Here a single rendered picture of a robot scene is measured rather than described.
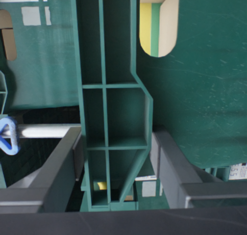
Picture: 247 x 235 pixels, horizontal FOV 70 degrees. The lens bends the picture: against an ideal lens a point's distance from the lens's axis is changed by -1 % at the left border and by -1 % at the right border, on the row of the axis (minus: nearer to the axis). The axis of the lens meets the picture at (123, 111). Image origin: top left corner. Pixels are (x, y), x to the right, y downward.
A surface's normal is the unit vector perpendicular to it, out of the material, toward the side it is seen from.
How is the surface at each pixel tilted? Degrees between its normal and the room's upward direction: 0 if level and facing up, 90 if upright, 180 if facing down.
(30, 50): 94
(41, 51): 91
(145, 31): 92
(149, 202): 97
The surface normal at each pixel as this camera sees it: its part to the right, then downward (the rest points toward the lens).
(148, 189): 0.07, 0.28
